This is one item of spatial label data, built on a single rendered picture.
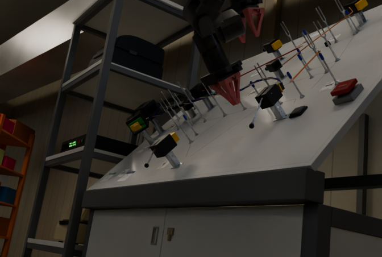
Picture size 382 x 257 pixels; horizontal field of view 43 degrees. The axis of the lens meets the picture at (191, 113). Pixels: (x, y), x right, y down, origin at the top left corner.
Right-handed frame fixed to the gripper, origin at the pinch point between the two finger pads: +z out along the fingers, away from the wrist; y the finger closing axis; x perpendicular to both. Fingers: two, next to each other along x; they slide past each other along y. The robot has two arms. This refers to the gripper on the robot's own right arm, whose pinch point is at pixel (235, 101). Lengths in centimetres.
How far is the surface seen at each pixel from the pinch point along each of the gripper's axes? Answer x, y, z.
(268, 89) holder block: -11.2, -1.9, 1.8
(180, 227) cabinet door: 16.1, 25.0, 26.1
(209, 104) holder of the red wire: -40, 54, 5
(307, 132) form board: -0.6, -16.2, 12.5
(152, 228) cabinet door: 15, 41, 27
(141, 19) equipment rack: -77, 114, -44
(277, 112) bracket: -11.5, -1.1, 8.6
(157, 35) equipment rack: -90, 123, -34
